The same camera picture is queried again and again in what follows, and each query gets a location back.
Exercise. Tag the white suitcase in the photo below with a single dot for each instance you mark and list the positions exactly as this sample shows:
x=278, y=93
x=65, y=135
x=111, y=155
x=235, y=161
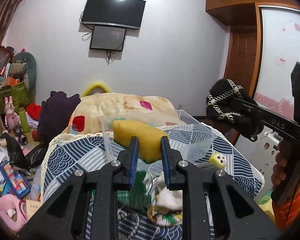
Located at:
x=264, y=158

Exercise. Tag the wooden wardrobe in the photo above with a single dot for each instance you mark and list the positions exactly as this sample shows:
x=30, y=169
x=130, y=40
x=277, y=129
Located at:
x=243, y=17

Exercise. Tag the red plush item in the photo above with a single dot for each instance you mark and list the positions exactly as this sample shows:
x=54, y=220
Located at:
x=34, y=111

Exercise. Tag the colourful book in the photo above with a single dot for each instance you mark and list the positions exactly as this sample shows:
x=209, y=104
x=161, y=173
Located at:
x=16, y=182

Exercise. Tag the black plastic bag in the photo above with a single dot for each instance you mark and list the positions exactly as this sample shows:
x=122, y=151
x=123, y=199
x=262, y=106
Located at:
x=17, y=158

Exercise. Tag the green storage box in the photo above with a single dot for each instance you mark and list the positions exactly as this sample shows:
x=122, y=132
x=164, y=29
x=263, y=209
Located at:
x=20, y=94

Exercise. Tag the pink bunny figurine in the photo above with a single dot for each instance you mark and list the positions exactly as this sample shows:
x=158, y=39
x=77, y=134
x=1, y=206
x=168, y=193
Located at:
x=11, y=117

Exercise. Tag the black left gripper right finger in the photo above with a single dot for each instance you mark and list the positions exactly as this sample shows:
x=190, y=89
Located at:
x=213, y=195

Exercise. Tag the dark purple garment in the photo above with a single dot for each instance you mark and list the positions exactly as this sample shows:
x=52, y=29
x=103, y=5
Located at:
x=55, y=115

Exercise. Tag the orange sleeve forearm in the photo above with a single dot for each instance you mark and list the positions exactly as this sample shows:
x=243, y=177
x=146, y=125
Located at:
x=287, y=213

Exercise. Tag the beige patterned blanket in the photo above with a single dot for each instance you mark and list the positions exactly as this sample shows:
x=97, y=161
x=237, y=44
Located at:
x=86, y=118

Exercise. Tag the yellow plush ball toy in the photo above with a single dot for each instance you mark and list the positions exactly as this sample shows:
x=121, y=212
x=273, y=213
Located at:
x=218, y=160

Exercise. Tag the grey plush toy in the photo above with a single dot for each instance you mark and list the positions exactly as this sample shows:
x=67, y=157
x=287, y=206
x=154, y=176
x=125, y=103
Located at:
x=24, y=67

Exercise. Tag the pink plush slipper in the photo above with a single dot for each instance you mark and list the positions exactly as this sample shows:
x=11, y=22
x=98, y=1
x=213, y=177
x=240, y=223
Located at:
x=13, y=212

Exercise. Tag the clear plastic box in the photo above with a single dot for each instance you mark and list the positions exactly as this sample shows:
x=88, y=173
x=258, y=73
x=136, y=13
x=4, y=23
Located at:
x=183, y=132

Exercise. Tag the yellow sponge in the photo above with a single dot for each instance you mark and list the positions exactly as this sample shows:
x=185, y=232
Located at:
x=149, y=138

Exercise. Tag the floral fabric scrunchie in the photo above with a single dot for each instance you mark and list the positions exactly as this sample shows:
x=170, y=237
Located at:
x=165, y=217

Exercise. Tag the white sliding wardrobe door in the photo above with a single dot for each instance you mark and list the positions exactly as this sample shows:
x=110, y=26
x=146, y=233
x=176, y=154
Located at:
x=280, y=53

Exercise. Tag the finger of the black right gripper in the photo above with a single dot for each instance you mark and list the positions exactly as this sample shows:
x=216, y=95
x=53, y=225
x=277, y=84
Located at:
x=260, y=117

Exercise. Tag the blue patterned bed cover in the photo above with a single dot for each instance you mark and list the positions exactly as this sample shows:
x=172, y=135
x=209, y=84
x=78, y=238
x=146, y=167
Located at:
x=69, y=152

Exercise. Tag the small wall monitor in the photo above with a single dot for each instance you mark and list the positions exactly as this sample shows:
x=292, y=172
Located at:
x=108, y=38

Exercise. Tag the large wall television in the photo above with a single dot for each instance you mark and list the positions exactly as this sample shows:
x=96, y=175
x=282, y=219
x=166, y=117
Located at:
x=121, y=13

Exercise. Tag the right hand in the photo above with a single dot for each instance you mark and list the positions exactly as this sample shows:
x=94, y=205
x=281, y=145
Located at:
x=279, y=174

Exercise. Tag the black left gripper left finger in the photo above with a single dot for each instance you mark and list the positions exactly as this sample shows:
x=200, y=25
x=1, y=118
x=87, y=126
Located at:
x=65, y=214

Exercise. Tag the black knitted pouch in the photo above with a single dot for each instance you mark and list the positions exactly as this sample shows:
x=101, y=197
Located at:
x=224, y=105

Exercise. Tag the green bottle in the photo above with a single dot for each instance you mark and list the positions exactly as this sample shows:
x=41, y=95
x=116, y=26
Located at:
x=23, y=120

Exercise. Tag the green knitted sock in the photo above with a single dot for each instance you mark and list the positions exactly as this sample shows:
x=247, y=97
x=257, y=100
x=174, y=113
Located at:
x=137, y=197

